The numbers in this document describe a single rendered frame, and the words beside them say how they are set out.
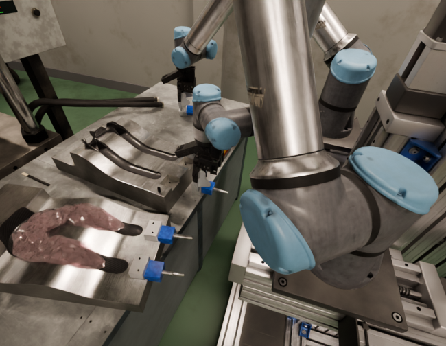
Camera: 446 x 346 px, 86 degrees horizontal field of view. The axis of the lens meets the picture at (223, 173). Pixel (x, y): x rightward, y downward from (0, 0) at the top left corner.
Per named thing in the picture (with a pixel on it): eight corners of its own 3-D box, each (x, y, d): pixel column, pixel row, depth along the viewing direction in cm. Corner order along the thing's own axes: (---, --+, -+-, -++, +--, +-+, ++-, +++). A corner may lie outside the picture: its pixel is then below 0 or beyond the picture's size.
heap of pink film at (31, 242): (127, 218, 72) (122, 202, 67) (99, 277, 60) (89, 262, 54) (45, 207, 74) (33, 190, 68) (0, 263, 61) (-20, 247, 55)
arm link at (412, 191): (411, 241, 39) (475, 184, 30) (346, 267, 36) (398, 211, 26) (357, 189, 47) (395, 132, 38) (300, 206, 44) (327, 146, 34)
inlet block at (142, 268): (186, 270, 65) (185, 261, 61) (182, 289, 61) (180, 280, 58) (139, 263, 66) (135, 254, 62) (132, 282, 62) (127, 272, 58)
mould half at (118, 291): (171, 225, 78) (167, 203, 71) (143, 312, 60) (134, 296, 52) (24, 206, 81) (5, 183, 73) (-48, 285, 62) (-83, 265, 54)
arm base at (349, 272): (368, 230, 53) (393, 201, 46) (381, 301, 42) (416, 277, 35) (299, 212, 55) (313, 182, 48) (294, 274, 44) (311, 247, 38)
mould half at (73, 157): (202, 168, 99) (202, 141, 90) (167, 214, 81) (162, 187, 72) (106, 135, 112) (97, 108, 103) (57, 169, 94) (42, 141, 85)
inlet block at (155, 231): (194, 235, 73) (193, 225, 69) (191, 250, 69) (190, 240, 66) (151, 230, 73) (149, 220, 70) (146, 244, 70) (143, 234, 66)
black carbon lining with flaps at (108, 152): (180, 159, 92) (179, 139, 85) (156, 187, 81) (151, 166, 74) (108, 134, 101) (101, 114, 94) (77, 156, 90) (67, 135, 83)
